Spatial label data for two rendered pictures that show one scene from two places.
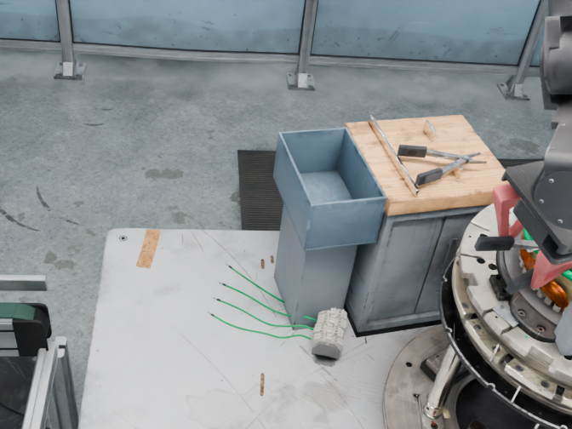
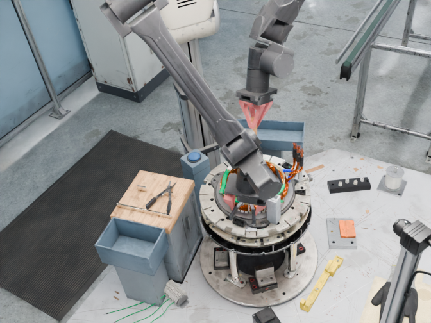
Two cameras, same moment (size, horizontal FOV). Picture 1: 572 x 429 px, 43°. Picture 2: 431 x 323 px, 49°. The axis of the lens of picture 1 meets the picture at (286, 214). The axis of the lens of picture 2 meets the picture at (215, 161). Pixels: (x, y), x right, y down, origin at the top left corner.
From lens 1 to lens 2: 0.56 m
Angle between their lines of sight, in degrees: 33
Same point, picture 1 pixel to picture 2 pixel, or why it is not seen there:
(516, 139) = (86, 134)
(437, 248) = (184, 225)
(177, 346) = not seen: outside the picture
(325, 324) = (172, 291)
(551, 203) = (265, 195)
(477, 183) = (180, 192)
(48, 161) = not seen: outside the picture
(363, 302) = (177, 270)
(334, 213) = (154, 252)
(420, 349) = (206, 263)
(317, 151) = (109, 236)
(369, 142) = (129, 214)
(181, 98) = not seen: outside the picture
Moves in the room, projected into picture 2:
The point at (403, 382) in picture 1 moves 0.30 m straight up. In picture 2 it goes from (216, 281) to (206, 219)
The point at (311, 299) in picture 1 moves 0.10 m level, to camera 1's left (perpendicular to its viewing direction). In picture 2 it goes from (160, 289) to (135, 313)
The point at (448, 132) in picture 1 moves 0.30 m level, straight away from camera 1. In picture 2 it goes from (145, 182) to (104, 136)
